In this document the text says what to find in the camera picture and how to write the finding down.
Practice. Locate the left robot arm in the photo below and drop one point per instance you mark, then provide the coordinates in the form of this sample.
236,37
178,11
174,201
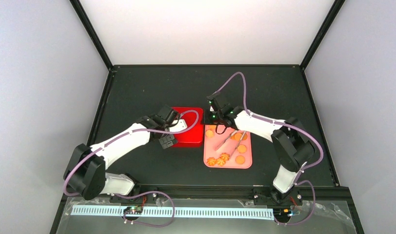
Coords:
86,173

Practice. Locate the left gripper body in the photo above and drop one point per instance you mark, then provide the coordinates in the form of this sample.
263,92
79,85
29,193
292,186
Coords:
166,141

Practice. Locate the left circuit board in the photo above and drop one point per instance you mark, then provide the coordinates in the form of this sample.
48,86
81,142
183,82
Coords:
132,211

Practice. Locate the white slotted cable duct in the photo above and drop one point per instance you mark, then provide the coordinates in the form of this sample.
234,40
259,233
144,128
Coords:
178,212

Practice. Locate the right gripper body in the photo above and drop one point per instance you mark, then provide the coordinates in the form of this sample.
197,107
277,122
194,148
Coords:
214,119

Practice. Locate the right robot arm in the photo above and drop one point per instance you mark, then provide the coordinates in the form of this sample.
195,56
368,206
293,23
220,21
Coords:
292,147

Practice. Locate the pink tray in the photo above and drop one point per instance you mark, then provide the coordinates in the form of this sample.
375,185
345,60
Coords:
214,135

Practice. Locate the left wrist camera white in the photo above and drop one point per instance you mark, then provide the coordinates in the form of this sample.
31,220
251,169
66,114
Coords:
180,125

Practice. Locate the orange swirl cookie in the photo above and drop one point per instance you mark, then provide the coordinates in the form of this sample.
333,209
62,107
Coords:
211,161
220,162

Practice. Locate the circuit board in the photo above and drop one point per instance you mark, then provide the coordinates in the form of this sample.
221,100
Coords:
285,212
132,211

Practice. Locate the right circuit board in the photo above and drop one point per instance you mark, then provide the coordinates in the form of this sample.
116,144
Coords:
285,212

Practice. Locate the orange round cookie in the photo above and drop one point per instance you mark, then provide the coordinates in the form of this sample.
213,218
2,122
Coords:
240,159

